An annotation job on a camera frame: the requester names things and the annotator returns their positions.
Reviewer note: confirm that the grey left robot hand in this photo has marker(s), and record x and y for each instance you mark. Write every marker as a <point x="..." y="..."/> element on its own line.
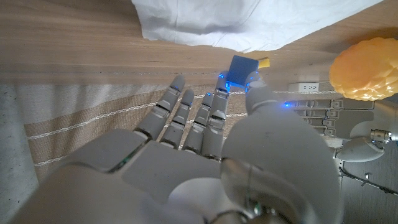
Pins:
<point x="354" y="124"/>

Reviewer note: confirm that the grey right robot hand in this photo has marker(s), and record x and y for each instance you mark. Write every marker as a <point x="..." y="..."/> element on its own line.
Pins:
<point x="174" y="174"/>

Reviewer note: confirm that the small blue block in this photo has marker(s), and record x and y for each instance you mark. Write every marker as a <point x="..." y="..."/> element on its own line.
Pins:
<point x="242" y="70"/>

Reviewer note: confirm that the white cloth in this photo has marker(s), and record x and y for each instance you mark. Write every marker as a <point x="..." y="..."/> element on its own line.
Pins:
<point x="233" y="21"/>

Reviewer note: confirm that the orange toy pineapple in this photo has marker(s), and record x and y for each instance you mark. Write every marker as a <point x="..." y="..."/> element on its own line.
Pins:
<point x="363" y="68"/>

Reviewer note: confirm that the yellow toy banana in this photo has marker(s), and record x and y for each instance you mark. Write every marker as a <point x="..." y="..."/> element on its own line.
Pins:
<point x="264" y="63"/>

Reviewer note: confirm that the white power strip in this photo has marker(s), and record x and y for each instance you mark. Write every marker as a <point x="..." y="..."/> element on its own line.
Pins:
<point x="303" y="87"/>

